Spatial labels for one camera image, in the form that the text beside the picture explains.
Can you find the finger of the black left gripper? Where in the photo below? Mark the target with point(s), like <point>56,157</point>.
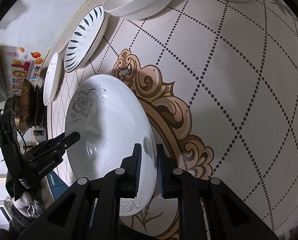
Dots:
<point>59,143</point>

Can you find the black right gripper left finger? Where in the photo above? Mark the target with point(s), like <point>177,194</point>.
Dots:
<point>120,183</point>

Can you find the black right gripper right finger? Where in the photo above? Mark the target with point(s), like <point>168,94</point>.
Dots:
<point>176,183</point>

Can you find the white plate blue leaf pattern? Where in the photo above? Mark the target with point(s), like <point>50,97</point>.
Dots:
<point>85,39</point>

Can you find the small white plate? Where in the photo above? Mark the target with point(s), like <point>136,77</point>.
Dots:
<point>52,79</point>

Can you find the fruit wall sticker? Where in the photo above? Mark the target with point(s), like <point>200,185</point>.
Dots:
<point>22,64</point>

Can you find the dark gas stove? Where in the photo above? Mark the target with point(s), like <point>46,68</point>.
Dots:
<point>28,107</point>

